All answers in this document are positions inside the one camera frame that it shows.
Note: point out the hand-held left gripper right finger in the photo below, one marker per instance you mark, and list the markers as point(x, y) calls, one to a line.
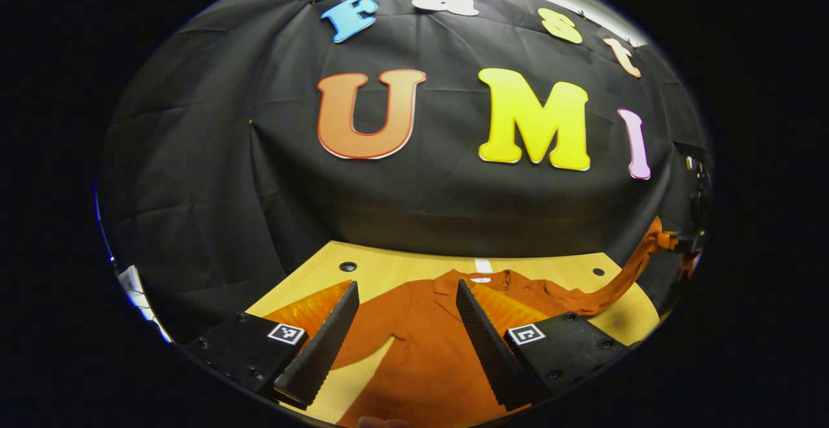
point(489, 350)

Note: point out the black backdrop cloth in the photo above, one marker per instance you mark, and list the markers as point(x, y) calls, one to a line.
point(194, 156)

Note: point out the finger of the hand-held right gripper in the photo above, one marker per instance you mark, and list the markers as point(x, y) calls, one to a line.
point(686, 241)

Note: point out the orange button-up garment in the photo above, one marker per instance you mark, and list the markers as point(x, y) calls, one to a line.
point(427, 331)

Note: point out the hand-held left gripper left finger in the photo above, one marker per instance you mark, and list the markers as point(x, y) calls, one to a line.
point(324, 344)

